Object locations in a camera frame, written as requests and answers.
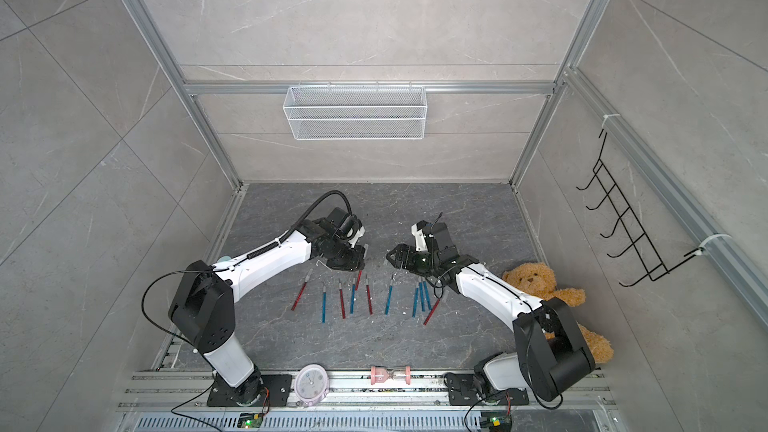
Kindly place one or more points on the white wire mesh basket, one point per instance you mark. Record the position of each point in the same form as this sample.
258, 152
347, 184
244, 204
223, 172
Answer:
356, 112

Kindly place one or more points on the pink hourglass timer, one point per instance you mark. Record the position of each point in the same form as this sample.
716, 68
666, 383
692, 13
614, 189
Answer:
380, 374

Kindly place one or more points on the black wire hook rack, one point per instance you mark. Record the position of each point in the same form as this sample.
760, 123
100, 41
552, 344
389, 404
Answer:
627, 220

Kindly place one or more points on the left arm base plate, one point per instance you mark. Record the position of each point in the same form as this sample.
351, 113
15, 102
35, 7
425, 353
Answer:
270, 389

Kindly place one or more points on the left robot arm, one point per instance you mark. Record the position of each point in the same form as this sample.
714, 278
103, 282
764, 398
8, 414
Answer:
204, 309

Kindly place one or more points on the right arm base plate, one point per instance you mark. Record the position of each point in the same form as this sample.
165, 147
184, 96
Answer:
466, 389

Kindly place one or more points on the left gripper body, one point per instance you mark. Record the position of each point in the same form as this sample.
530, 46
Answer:
346, 257

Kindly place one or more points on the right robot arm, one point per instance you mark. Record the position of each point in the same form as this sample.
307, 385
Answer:
551, 353

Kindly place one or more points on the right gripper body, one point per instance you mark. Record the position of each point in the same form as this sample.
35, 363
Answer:
420, 262

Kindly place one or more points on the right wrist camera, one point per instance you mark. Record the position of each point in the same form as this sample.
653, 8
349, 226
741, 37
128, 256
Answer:
419, 232

